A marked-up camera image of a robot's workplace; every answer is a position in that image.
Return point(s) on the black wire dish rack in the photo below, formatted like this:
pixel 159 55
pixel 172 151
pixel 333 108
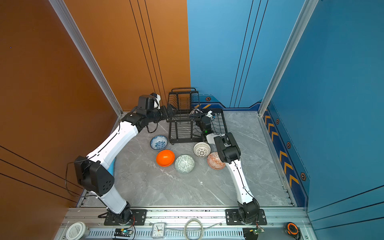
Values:
pixel 182 129

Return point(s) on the light blue cylinder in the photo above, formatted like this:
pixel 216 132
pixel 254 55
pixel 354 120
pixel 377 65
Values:
pixel 112 167

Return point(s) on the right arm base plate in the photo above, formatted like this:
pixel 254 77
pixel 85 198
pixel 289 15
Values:
pixel 233 218

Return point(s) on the white lattice bowl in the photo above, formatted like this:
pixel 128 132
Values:
pixel 202 149

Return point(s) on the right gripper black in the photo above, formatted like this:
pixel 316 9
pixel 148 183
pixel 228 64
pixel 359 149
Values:
pixel 201 116

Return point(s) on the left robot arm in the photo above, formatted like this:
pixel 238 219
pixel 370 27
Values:
pixel 92 171

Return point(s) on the orange black tape measure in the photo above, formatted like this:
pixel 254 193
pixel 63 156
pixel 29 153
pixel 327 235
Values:
pixel 293 230

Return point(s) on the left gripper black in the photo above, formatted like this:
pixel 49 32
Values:
pixel 166 115

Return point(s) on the right circuit board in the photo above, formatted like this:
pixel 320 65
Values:
pixel 258 230

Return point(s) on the blue floral white bowl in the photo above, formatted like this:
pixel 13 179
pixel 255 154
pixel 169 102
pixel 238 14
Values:
pixel 159 142

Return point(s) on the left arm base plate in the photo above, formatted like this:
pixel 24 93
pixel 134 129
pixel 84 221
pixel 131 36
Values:
pixel 134 217

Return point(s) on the orange plastic bowl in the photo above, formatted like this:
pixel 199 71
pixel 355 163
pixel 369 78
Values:
pixel 165 158

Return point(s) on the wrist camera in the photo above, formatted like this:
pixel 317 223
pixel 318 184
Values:
pixel 209 114
pixel 157 100

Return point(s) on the white round lid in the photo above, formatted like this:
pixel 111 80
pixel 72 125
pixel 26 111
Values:
pixel 76 231

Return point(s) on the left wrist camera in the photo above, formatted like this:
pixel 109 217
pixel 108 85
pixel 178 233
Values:
pixel 157 100

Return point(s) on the red patterned bowl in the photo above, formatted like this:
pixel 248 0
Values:
pixel 215 162

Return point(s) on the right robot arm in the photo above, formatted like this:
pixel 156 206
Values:
pixel 230 154

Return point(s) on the small white clock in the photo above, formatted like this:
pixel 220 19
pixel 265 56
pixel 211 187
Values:
pixel 159 230

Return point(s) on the left green circuit board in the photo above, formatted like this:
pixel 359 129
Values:
pixel 123 233

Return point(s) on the green patterned bowl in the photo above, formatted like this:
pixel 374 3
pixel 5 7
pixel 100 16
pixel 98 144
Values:
pixel 184 164

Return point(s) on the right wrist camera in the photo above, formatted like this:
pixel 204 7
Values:
pixel 209 114

